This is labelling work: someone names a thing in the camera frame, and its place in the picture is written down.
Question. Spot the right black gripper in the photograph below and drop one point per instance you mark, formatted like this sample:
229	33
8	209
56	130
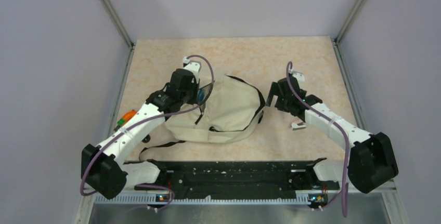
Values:
275	91

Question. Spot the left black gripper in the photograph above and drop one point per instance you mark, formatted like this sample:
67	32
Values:
196	86

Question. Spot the blue lidded jar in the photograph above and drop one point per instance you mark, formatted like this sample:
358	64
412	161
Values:
200	95

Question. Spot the beige canvas backpack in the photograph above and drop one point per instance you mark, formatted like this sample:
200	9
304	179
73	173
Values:
231	113

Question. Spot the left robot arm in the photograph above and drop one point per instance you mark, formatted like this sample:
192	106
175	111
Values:
102	165

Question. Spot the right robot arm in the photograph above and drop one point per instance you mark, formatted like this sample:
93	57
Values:
369	158

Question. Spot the pink orange marker pen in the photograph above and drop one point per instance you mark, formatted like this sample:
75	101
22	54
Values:
298	125

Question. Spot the orange tape dispenser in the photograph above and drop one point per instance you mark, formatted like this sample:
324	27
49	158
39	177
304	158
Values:
126	117

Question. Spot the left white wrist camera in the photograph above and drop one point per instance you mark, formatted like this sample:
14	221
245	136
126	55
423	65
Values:
192	66

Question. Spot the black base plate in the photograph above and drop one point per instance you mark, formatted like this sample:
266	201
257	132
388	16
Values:
243	180

